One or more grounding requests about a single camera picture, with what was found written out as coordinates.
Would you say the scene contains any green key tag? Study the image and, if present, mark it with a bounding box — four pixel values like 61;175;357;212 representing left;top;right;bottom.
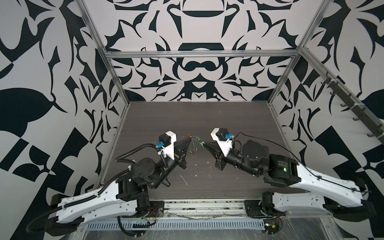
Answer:
196;137;204;146

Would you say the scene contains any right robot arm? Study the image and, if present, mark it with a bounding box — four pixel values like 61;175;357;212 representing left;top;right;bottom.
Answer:
202;140;377;222

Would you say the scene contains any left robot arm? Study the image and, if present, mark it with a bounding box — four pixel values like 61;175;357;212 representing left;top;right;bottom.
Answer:
44;138;192;236

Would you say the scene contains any green circuit board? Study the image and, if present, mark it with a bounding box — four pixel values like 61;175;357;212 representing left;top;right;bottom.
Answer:
263;218;283;235

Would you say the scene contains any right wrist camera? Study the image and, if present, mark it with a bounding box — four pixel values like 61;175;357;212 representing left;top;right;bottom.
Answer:
211;128;234;157

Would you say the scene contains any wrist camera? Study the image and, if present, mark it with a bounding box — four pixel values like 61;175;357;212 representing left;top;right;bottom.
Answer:
211;128;234;157
156;131;177;160

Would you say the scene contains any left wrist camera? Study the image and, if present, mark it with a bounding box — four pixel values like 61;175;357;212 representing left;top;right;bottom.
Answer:
156;131;177;160

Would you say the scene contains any aluminium front rail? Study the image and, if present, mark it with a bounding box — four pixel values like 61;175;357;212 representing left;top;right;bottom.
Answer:
150;198;249;220

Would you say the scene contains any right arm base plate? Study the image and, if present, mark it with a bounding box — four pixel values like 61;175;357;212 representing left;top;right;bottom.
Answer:
244;200;269;218

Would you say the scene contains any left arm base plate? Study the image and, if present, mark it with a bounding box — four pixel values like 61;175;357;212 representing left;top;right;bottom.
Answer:
145;201;165;218

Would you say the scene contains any black corrugated cable conduit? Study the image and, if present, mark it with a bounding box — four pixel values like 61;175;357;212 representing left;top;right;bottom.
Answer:
25;143;160;238

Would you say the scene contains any white slotted cable duct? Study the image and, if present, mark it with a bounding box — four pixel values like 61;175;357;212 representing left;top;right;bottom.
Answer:
86;218;266;231

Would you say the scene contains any black wall hook rack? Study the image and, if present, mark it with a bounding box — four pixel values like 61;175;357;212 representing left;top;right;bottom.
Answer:
322;71;384;145

